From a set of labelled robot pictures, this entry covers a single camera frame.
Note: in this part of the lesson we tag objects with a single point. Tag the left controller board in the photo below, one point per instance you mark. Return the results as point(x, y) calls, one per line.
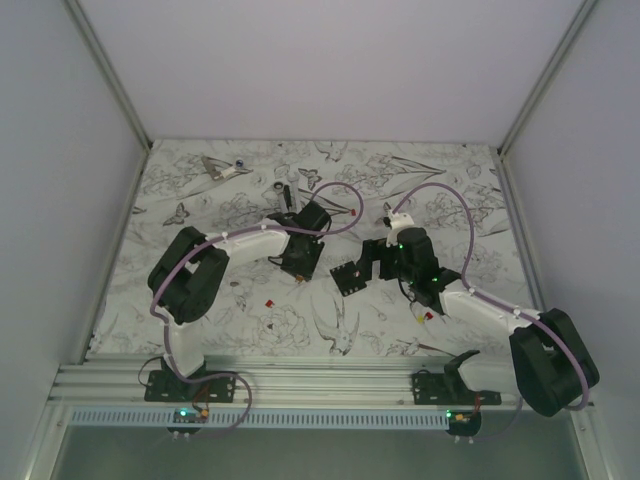
point(190, 416)

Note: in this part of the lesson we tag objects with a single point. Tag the white slotted cable duct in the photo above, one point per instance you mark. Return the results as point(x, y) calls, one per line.
point(264, 418)

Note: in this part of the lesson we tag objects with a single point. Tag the aluminium rail frame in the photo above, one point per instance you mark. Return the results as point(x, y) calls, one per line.
point(298, 382)

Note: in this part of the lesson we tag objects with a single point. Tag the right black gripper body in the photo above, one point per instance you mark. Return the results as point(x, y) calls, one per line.
point(407, 272)

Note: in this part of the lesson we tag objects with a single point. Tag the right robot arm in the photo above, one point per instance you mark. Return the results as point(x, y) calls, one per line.
point(548, 364)

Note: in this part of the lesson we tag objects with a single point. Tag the silver ratchet wrench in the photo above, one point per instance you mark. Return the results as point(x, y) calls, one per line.
point(284, 196)

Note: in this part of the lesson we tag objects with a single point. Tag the right controller board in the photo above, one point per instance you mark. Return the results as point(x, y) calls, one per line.
point(463, 423)

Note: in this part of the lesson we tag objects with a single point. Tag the black fuse box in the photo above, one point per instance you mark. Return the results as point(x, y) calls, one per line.
point(348, 278)

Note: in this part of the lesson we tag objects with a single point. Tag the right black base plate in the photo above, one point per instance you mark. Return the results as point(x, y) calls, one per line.
point(447, 389)

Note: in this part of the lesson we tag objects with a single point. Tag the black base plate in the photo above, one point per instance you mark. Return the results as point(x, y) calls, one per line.
point(164, 386)
point(447, 389)

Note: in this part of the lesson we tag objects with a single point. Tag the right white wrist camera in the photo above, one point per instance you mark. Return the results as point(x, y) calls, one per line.
point(397, 221)

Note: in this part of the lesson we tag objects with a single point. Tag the floral patterned mat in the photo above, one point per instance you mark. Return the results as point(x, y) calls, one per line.
point(451, 190)

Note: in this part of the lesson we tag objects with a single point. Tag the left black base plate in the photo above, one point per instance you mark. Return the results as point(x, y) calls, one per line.
point(164, 386)

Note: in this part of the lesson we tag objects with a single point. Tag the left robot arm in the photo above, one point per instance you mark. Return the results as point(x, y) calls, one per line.
point(186, 280)

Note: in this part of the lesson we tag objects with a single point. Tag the controller board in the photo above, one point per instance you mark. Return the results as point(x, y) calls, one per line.
point(463, 423)
point(190, 416)

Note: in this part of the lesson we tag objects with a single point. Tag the yellow and red fuse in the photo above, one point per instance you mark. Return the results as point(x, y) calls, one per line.
point(422, 318)

